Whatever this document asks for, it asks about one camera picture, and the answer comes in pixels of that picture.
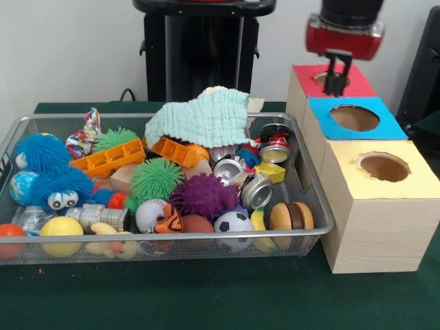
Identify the shallow wire mesh bin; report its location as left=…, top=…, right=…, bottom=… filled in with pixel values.
left=0, top=112, right=335, bottom=266

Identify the cream muslin cloth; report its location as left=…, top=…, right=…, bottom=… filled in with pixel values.
left=201, top=85, right=266, bottom=113

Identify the black upright panel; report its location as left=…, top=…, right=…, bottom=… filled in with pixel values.
left=395, top=5, right=440, bottom=120

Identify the toy hamburger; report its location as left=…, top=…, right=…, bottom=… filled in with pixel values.
left=269, top=201, right=316, bottom=248

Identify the crushed red soda can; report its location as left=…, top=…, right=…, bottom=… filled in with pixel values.
left=258, top=122, right=293, bottom=163

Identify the blue furry puffer ball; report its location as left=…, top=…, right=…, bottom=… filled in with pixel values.
left=13, top=133, right=72, bottom=171

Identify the small soccer ball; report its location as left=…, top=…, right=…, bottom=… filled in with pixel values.
left=214, top=211, right=254, bottom=254

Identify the dark green table cloth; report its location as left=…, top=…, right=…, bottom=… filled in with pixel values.
left=0, top=101, right=440, bottom=330

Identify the purple spiky ball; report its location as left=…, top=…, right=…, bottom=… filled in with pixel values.
left=168, top=173, right=240, bottom=217

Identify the orange ball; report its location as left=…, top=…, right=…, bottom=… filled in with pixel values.
left=0, top=223, right=27, bottom=261

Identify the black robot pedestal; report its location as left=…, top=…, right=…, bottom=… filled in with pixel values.
left=132, top=0, right=278, bottom=102

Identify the green spiky ball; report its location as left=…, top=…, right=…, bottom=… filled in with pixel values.
left=130, top=157, right=185, bottom=204

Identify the yellow ball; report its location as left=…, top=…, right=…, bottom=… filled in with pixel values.
left=40, top=216, right=85, bottom=258

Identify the wooden box with three holes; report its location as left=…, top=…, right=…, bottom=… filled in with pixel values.
left=285, top=63, right=440, bottom=275

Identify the green clothed side table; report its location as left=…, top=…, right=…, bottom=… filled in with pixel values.
left=408, top=111, right=440, bottom=147

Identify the light blue muslin cloth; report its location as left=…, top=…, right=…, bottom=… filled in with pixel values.
left=144, top=88, right=254, bottom=147

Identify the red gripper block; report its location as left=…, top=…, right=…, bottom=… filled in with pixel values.
left=305, top=12, right=385, bottom=96

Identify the blue furry toy with eyes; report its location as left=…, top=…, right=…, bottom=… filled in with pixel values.
left=32, top=164, right=96, bottom=210

